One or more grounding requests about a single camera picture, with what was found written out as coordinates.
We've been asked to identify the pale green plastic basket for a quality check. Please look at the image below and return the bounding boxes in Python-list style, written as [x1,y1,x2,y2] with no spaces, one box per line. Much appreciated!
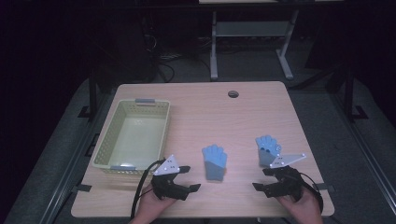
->
[92,98,171,175]

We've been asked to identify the person's left hand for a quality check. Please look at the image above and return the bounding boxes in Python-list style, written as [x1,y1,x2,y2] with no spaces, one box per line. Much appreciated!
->
[129,184,177,224]

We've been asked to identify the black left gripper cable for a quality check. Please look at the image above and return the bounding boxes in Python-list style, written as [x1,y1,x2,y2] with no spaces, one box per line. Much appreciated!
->
[130,159,166,220]

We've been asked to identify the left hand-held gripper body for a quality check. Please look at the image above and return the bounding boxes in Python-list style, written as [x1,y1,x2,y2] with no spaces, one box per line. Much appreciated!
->
[151,154,191,202]

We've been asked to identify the black floor cable bundle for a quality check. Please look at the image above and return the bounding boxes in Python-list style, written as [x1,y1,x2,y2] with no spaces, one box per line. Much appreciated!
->
[146,32,183,83]

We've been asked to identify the aluminium floor rail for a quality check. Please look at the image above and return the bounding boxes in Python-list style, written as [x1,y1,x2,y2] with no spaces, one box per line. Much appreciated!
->
[38,91,108,224]
[330,91,396,216]

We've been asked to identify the blue and grey glove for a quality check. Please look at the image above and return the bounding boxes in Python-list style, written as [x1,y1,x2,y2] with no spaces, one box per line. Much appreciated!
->
[201,144,229,182]
[255,134,283,168]

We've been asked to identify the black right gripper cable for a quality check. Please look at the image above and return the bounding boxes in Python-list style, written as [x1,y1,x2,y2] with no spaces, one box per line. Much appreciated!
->
[297,171,325,216]

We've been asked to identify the white metal frame table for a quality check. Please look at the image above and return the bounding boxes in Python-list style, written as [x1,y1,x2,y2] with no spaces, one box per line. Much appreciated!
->
[199,0,345,81]

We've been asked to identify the person's right hand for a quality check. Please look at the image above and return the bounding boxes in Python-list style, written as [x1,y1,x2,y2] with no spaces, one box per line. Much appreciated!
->
[277,189,324,224]

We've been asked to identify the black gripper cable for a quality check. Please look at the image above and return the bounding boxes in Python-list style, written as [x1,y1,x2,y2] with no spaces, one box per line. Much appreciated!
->
[130,159,166,220]
[297,171,325,216]

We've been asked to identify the black metal post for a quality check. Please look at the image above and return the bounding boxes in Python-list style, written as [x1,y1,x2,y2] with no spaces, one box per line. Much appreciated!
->
[78,68,99,119]
[344,65,369,123]

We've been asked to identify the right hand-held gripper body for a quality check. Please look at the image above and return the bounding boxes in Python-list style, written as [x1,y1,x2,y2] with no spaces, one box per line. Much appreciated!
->
[263,153,307,202]

